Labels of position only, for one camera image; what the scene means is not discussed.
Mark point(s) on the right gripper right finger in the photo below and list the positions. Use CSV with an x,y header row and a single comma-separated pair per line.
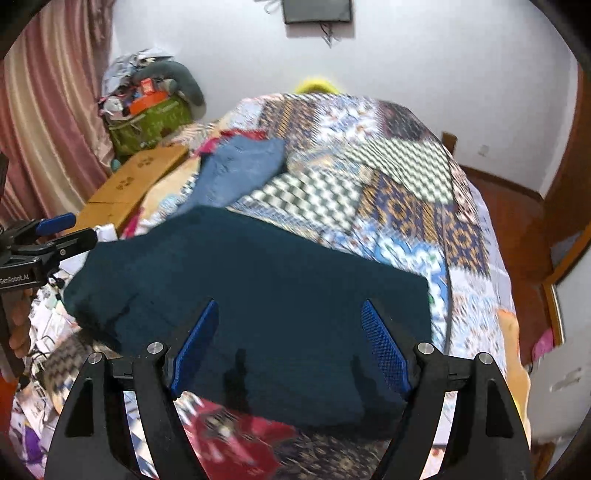
x,y
487,438

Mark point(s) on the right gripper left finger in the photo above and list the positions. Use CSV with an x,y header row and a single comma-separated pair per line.
x,y
119,420

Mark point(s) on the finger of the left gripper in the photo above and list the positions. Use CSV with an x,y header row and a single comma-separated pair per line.
x,y
55,225
53,252

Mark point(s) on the dark teal pants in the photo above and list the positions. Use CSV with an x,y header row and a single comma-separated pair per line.
x,y
289,345

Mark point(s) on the person's left hand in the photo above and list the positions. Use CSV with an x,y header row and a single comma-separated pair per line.
x,y
19,315

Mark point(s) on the wooden lap desk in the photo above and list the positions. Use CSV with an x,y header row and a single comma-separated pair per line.
x,y
118,199

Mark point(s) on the orange yellow blanket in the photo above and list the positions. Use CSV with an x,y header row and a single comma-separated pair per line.
x,y
517,377

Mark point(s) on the striped pink curtain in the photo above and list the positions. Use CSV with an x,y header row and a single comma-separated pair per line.
x,y
57,147

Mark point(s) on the green fabric storage bin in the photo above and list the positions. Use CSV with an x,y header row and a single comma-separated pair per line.
x,y
146,129

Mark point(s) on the pile of crumpled clothes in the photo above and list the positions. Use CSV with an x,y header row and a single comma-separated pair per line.
x,y
120,71

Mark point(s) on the orange box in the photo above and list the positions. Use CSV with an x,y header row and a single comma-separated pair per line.
x,y
147,101

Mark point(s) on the blue denim jeans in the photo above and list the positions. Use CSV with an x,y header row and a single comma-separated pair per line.
x,y
235,168

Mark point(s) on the grey neck pillow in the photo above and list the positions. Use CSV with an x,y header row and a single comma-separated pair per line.
x,y
185,84

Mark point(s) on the brown wooden wardrobe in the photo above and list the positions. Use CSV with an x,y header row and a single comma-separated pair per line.
x,y
567,204

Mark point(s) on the patchwork patterned bedspread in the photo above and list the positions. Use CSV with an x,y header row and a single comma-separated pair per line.
x,y
363,176

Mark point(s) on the yellow curved pillow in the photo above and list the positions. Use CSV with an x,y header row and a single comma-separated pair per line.
x,y
316,85

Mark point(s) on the small black wall monitor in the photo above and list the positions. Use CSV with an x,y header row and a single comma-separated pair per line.
x,y
317,11

